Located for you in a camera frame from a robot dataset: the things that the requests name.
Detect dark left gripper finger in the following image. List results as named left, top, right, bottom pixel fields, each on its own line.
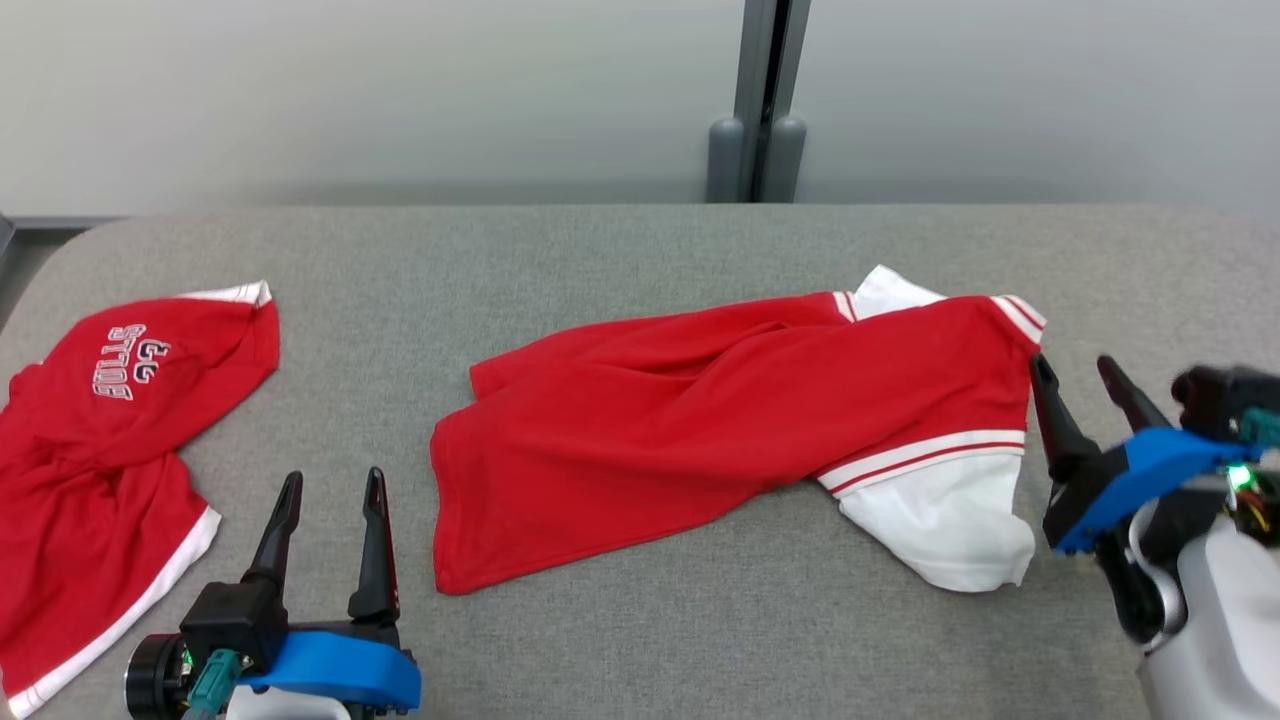
left=347, top=467, right=402, bottom=622
left=240, top=472, right=305, bottom=593

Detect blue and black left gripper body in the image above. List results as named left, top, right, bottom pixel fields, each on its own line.
left=240, top=615, right=423, bottom=715

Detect red Bulls basketball jersey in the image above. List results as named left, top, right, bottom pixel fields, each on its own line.
left=430, top=264, right=1049, bottom=597

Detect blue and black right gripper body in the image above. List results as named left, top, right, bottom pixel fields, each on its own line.
left=1042, top=427, right=1259, bottom=556

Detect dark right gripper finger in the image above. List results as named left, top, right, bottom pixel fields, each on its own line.
left=1096, top=355, right=1172, bottom=434
left=1029, top=353, right=1102, bottom=484

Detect red shorts with white stripe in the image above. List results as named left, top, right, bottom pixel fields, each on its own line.
left=0, top=281, right=282, bottom=719

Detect left camera cable, teal plug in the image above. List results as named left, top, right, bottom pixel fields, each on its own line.
left=184, top=648, right=243, bottom=720

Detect grey wall post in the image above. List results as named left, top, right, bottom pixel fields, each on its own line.
left=706, top=0, right=812, bottom=205

